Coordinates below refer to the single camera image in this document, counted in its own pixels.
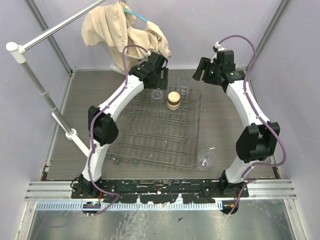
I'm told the beige cloth garment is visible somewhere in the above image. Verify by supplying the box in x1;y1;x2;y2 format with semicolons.
81;1;171;71

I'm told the teal clothes hanger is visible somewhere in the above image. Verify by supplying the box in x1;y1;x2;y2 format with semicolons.
123;9;148;23

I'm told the grey slotted cable duct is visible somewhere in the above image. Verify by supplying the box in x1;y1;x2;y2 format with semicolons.
35;200;223;212

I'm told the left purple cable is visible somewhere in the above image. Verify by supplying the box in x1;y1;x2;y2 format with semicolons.
86;44;152;216

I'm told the aluminium frame rail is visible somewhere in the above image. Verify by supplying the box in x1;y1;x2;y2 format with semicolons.
24;179;297;201

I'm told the metal garment rail stand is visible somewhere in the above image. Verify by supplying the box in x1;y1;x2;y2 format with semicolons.
0;0;113;162

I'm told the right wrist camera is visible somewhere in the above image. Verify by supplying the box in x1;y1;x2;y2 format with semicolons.
210;41;225;63

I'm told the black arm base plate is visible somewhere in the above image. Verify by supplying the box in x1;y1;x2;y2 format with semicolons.
70;179;249;204

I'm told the grey wire dish rack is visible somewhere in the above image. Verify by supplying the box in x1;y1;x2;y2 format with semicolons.
106;86;202;169

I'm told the clear tumbler from corner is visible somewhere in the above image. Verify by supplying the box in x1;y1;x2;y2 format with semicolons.
150;89;165;101

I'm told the beige brown travel cup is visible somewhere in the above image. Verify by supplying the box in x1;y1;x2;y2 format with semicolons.
167;91;181;111

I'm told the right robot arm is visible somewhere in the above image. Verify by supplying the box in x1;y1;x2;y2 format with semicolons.
193;47;280;197

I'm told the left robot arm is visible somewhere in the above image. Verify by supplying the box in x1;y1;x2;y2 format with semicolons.
78;52;169;198

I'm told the clear cup front of rack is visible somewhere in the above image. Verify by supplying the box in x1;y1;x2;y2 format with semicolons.
196;149;215;171

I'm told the clear cup behind rack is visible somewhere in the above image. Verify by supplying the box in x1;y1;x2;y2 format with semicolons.
177;75;192;95

